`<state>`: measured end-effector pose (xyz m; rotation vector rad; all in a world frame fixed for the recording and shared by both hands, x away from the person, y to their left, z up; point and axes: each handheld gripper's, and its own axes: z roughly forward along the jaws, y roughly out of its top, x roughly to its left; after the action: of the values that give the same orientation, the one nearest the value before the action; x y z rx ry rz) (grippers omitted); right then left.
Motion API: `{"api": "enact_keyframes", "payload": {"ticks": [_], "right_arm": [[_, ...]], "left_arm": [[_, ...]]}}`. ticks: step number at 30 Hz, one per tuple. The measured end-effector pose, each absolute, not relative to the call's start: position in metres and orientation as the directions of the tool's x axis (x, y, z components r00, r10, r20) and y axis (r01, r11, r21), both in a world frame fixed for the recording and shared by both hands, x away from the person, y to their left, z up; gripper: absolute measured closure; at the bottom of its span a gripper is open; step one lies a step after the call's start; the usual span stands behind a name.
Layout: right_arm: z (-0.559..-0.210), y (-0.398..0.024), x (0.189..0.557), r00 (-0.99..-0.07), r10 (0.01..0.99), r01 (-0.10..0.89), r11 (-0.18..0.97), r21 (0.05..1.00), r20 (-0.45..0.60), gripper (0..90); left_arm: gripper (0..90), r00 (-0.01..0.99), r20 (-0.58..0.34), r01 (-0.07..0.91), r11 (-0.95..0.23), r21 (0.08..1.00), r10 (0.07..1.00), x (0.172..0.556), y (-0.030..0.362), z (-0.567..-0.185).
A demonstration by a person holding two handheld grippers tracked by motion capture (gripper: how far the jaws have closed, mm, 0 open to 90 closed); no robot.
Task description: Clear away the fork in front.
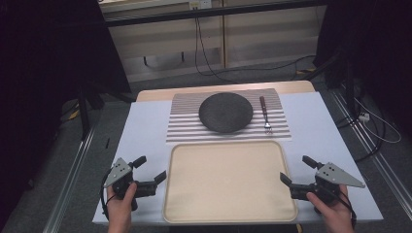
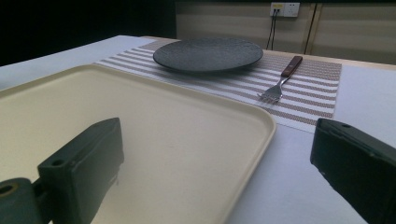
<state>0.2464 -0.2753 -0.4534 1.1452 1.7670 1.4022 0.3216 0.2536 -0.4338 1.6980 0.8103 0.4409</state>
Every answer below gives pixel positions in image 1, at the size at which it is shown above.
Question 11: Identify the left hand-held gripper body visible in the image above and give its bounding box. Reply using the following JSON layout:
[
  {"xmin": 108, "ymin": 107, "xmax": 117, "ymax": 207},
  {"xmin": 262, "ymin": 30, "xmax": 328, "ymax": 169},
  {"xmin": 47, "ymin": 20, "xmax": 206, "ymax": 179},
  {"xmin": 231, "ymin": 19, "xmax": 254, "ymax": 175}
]
[{"xmin": 103, "ymin": 157, "xmax": 158, "ymax": 212}]

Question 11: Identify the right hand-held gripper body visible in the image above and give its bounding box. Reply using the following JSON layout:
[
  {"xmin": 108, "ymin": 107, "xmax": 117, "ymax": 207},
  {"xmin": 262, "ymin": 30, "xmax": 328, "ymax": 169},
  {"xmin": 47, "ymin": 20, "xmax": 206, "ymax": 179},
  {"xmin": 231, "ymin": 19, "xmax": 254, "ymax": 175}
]
[{"xmin": 290, "ymin": 161, "xmax": 366, "ymax": 206}]

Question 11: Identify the person's left hand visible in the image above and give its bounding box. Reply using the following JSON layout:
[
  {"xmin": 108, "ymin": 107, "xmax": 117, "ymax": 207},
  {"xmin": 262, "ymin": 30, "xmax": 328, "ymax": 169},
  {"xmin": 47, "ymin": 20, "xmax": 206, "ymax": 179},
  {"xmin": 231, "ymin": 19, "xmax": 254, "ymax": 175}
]
[{"xmin": 106, "ymin": 182, "xmax": 138, "ymax": 228}]

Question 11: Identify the person's right hand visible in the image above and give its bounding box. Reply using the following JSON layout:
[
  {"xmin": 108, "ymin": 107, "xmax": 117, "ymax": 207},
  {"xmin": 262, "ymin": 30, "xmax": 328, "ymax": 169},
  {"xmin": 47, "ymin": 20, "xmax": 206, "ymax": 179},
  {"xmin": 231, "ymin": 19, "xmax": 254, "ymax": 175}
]
[{"xmin": 305, "ymin": 184, "xmax": 357, "ymax": 228}]

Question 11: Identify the white table cover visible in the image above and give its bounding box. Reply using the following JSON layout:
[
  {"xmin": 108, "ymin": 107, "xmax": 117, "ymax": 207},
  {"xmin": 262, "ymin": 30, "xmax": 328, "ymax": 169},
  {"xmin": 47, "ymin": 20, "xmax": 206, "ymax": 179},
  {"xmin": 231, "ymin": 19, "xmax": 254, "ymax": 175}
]
[{"xmin": 91, "ymin": 90, "xmax": 385, "ymax": 226}]

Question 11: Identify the striped placemat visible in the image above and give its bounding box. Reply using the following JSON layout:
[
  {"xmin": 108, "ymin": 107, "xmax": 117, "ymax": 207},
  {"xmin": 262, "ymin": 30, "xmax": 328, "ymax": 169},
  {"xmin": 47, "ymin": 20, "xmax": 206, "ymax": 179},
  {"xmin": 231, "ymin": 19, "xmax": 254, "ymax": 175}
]
[{"xmin": 165, "ymin": 88, "xmax": 292, "ymax": 144}]

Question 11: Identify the beige plastic tray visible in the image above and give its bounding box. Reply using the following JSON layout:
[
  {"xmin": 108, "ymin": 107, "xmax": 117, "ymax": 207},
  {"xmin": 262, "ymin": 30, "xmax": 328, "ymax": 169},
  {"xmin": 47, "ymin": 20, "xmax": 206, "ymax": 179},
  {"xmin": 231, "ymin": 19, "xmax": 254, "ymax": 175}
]
[{"xmin": 162, "ymin": 140, "xmax": 298, "ymax": 225}]

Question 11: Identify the black metal stand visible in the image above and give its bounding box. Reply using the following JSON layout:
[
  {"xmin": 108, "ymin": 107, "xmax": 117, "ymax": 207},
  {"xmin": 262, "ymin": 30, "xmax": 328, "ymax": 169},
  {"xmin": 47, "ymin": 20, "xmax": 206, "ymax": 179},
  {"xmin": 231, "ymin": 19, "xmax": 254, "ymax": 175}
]
[
  {"xmin": 76, "ymin": 79, "xmax": 137, "ymax": 142},
  {"xmin": 303, "ymin": 48, "xmax": 361, "ymax": 125}
]

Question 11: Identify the black round plate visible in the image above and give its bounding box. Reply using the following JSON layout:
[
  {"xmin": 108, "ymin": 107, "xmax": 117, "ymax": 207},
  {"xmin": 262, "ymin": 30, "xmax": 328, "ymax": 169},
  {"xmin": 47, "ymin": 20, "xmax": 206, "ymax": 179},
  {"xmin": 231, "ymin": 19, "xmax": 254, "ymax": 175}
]
[{"xmin": 197, "ymin": 91, "xmax": 255, "ymax": 135}]

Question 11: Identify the black curtain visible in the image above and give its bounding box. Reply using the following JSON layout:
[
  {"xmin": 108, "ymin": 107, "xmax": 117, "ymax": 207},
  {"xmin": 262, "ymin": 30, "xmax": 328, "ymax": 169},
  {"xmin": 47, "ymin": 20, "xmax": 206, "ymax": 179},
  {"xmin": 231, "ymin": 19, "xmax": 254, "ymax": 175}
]
[
  {"xmin": 313, "ymin": 0, "xmax": 412, "ymax": 137},
  {"xmin": 0, "ymin": 0, "xmax": 132, "ymax": 208}
]

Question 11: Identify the light wooden cabinet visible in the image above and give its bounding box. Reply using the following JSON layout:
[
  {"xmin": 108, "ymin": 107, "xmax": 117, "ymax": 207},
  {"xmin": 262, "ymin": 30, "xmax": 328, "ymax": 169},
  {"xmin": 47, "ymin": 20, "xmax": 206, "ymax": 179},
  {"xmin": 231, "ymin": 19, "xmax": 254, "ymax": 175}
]
[{"xmin": 97, "ymin": 0, "xmax": 327, "ymax": 83}]

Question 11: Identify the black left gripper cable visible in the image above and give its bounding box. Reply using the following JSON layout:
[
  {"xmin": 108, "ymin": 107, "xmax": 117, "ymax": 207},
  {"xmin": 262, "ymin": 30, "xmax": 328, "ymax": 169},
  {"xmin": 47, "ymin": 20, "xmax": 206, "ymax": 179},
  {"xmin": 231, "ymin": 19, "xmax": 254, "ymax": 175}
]
[{"xmin": 100, "ymin": 170, "xmax": 117, "ymax": 221}]

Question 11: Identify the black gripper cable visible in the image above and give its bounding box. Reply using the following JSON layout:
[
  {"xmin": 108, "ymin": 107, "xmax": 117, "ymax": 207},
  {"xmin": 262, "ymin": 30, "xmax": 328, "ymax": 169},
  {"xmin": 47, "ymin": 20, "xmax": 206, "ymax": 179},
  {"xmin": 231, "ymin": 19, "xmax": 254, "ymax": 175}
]
[
  {"xmin": 324, "ymin": 185, "xmax": 358, "ymax": 229},
  {"xmin": 100, "ymin": 170, "xmax": 117, "ymax": 221}
]

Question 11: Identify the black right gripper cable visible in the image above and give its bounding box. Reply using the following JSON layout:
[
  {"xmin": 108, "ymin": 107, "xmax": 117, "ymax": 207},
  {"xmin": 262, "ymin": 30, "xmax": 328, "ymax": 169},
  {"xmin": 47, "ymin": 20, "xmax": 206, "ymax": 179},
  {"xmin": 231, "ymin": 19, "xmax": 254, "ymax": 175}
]
[{"xmin": 324, "ymin": 185, "xmax": 358, "ymax": 229}]

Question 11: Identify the aluminium floor rail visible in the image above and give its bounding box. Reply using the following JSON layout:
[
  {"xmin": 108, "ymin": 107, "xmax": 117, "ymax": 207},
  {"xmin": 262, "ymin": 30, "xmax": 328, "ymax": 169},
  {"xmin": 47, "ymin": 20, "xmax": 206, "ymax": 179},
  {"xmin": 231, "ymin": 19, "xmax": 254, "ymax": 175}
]
[
  {"xmin": 329, "ymin": 88, "xmax": 412, "ymax": 222},
  {"xmin": 41, "ymin": 124, "xmax": 99, "ymax": 233}
]

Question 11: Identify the black floor cable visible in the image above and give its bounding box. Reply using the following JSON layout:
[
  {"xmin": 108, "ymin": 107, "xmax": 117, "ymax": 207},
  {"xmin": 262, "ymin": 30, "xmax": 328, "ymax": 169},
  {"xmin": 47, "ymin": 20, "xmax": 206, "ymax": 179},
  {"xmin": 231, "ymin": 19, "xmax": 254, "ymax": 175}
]
[{"xmin": 334, "ymin": 96, "xmax": 388, "ymax": 163}]

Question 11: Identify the fork with brown handle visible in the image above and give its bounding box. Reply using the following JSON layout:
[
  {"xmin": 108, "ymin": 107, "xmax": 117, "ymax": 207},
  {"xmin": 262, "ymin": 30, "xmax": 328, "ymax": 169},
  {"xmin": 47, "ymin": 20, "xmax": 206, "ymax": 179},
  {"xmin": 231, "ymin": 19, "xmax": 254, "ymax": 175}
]
[{"xmin": 258, "ymin": 95, "xmax": 274, "ymax": 136}]

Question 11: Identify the white floor cable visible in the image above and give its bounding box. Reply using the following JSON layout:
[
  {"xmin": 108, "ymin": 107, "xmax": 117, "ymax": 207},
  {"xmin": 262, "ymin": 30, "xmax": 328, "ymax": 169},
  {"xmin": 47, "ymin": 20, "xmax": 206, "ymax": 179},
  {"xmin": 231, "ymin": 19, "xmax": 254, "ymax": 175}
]
[{"xmin": 353, "ymin": 96, "xmax": 403, "ymax": 145}]

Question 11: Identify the black hanging cable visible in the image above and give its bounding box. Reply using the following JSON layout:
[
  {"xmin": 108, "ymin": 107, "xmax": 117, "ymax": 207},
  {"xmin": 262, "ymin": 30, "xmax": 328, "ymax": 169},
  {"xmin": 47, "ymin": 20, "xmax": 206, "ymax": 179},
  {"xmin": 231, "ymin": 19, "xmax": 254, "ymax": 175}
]
[{"xmin": 193, "ymin": 17, "xmax": 317, "ymax": 83}]

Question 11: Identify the white wall socket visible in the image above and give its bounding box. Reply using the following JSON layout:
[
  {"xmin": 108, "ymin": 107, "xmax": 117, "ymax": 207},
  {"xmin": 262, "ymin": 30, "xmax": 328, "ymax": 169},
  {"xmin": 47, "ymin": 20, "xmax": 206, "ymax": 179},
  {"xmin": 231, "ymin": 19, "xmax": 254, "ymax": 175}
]
[{"xmin": 189, "ymin": 0, "xmax": 214, "ymax": 11}]

